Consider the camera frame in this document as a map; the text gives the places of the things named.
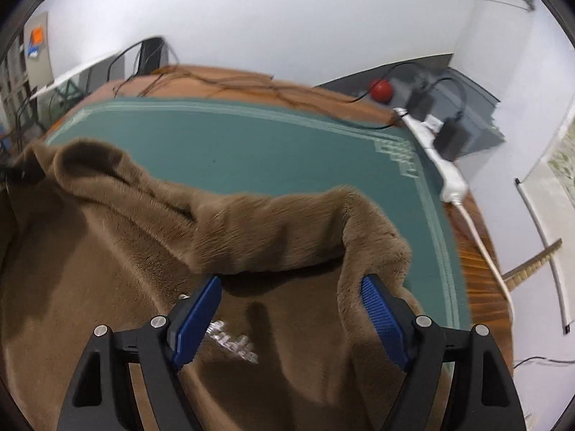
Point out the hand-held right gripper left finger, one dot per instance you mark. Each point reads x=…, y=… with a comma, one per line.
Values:
x=197, y=323

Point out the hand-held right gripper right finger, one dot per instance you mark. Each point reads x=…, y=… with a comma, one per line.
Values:
x=384, y=323

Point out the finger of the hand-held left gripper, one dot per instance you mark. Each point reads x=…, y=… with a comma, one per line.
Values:
x=20, y=175

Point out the brown fleece jacket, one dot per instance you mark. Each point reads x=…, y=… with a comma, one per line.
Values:
x=112, y=256

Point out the grey glass-door cabinet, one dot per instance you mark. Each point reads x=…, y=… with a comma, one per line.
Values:
x=40, y=67

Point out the glass folding table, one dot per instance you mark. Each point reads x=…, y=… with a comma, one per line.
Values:
x=90, y=65

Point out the orange blue paper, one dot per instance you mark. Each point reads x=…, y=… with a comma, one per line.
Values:
x=37, y=38

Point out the wooden stick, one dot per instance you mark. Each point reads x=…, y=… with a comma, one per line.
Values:
x=534, y=267

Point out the black metal chair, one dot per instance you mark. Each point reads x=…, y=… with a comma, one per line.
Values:
x=150, y=51

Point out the black power adapter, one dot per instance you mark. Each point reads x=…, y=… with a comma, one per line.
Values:
x=449, y=139

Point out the grey low cabinet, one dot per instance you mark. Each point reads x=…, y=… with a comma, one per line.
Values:
x=476, y=112

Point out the red ball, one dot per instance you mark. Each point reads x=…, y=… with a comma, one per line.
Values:
x=382, y=90

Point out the wall scroll painting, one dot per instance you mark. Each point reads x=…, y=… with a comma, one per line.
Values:
x=561, y=215

